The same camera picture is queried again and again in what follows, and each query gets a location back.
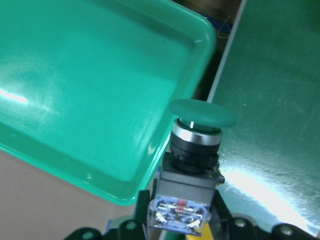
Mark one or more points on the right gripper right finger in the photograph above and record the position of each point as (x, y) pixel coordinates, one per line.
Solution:
(225, 226)

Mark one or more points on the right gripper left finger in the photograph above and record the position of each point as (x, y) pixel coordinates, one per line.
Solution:
(131, 229)

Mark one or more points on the green push button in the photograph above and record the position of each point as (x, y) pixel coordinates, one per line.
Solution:
(185, 187)

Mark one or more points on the green conveyor belt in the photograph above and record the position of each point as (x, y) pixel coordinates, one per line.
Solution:
(266, 70)

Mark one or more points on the green plastic tray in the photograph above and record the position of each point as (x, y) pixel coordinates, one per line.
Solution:
(85, 86)

